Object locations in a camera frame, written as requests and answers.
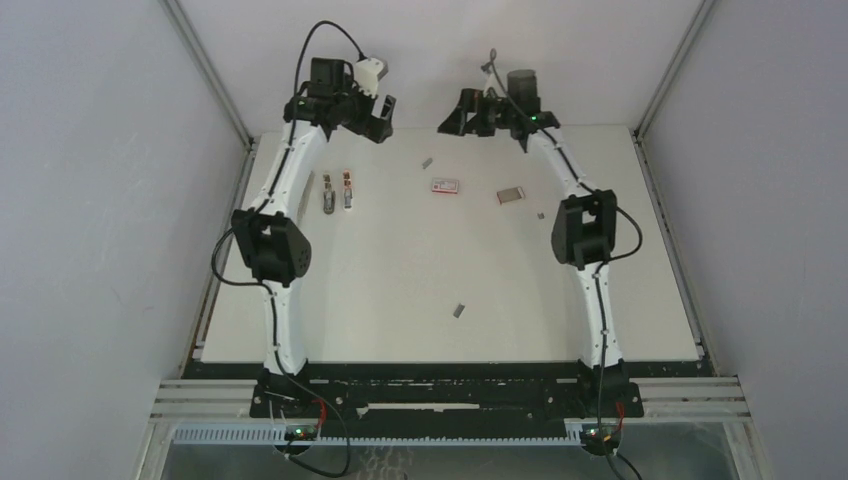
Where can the white cable duct strip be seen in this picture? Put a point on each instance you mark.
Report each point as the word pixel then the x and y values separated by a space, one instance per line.
pixel 268 435

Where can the right aluminium frame post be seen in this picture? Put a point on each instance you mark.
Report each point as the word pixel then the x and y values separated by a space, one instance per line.
pixel 680 55

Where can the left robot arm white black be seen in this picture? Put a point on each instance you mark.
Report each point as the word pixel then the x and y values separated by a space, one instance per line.
pixel 277 253

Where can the aluminium frame corner post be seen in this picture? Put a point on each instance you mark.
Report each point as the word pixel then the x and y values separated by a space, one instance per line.
pixel 185 30

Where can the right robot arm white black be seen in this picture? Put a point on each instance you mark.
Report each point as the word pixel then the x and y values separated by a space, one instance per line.
pixel 583 235

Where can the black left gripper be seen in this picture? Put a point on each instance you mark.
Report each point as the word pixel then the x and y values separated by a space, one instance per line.
pixel 376 129

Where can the black and grey large stapler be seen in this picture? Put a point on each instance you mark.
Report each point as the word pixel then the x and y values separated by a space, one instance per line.
pixel 305 197

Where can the beige small stapler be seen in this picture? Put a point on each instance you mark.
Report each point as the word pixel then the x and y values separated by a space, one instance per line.
pixel 329 195

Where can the aluminium front rail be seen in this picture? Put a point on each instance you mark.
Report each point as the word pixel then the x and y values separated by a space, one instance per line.
pixel 714 399

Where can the open grey staple box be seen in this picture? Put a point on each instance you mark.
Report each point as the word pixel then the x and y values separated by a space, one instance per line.
pixel 510 195

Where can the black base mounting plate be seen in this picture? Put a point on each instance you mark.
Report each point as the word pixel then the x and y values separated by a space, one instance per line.
pixel 497 424

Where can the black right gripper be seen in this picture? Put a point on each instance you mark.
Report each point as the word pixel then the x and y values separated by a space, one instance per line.
pixel 457 124

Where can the red white staple box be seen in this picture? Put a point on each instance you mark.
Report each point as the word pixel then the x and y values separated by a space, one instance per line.
pixel 445 186

